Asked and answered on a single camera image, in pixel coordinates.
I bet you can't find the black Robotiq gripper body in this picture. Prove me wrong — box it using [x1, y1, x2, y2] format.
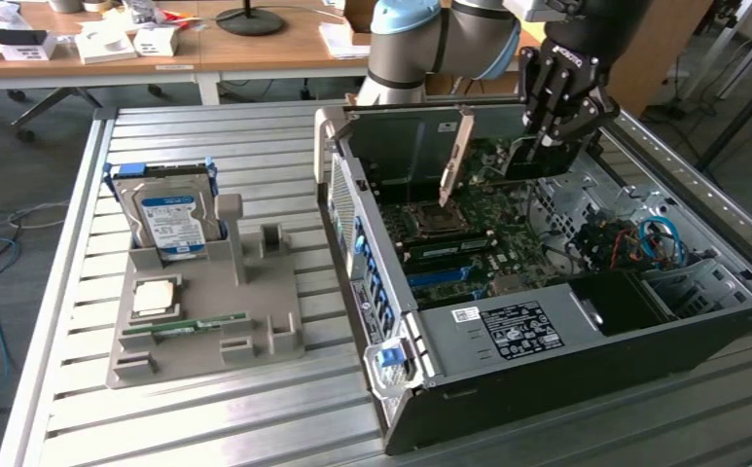
[540, 0, 651, 90]

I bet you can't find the black graphics card metal bracket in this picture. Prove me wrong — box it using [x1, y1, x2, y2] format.
[437, 103, 580, 208]

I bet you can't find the perforated metal drive cage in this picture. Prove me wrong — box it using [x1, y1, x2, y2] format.
[525, 145, 617, 230]

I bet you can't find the black metal pole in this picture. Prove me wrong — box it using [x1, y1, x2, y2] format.
[695, 48, 752, 171]

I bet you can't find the white paper stack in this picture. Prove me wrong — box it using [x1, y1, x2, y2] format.
[318, 21, 372, 60]

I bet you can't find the CPU socket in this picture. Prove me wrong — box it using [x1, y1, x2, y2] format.
[406, 199, 472, 239]

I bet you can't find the green motherboard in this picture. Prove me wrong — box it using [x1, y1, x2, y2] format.
[374, 174, 588, 310]

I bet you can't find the green RAM stick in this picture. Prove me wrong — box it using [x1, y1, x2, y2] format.
[406, 236, 492, 257]
[121, 312, 250, 337]

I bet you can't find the metal disk bay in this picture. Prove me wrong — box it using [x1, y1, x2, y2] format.
[640, 257, 752, 320]

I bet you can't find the long blue expansion slot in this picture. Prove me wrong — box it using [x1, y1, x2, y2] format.
[406, 265, 476, 288]

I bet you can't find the wooden desk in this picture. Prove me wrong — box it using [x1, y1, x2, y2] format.
[198, 0, 556, 106]
[0, 0, 203, 93]

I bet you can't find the black round lamp base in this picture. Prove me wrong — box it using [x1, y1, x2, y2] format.
[214, 0, 286, 38]

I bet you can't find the grey power supply with label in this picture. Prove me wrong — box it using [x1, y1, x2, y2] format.
[413, 284, 611, 376]

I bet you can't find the red and yellow item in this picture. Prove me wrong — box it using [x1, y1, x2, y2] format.
[165, 12, 207, 33]

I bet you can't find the open black PC case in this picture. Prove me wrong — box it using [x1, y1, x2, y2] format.
[313, 89, 752, 457]

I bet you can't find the small white labelled box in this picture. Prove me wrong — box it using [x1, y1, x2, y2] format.
[133, 26, 181, 58]

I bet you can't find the blue case latch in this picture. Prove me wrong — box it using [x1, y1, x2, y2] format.
[374, 342, 409, 371]

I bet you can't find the hard disk in blue caddy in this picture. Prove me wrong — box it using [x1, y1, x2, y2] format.
[102, 156, 229, 264]

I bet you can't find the grey plastic parts rack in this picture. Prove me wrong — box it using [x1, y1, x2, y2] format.
[106, 193, 306, 390]

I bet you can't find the small clear parts bag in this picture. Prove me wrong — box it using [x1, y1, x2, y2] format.
[119, 0, 161, 25]

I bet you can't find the white box with tape roll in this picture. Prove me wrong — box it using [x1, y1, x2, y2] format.
[74, 28, 138, 65]

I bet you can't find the silver CPU chip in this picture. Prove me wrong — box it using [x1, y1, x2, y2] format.
[133, 280, 175, 315]

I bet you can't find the grey desk foot with castors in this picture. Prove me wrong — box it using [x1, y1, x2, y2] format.
[6, 86, 166, 143]

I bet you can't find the white box with black insert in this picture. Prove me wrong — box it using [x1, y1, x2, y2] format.
[0, 28, 59, 62]

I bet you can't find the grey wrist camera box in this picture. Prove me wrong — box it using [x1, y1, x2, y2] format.
[502, 0, 586, 23]

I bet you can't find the black wire bundle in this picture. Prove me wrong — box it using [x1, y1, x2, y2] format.
[569, 218, 643, 271]

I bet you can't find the orange wire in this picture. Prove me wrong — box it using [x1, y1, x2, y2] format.
[613, 228, 644, 269]

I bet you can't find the blue wire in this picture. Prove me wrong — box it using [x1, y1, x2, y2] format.
[637, 213, 688, 269]

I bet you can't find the white floor cable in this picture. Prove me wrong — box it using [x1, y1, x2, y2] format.
[0, 199, 71, 231]

